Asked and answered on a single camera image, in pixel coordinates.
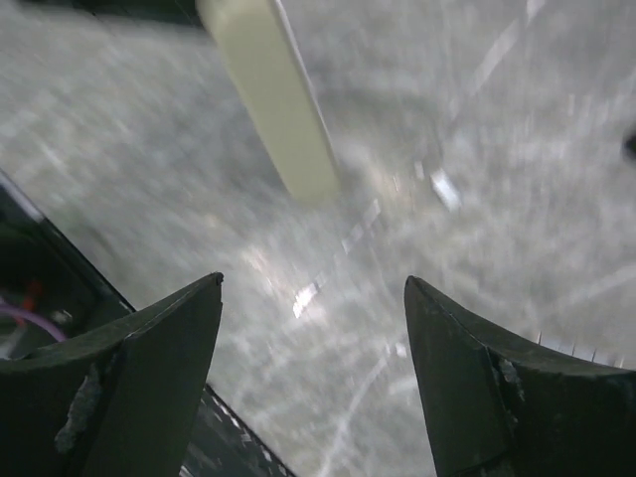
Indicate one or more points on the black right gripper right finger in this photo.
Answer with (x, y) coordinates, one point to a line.
(497, 404)

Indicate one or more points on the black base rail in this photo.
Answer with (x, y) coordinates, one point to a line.
(51, 293)

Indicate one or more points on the strip of staples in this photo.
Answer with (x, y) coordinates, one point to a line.
(445, 190)

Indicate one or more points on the black perforated music stand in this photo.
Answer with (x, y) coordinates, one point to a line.
(629, 145)

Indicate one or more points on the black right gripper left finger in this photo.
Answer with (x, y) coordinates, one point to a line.
(119, 400)

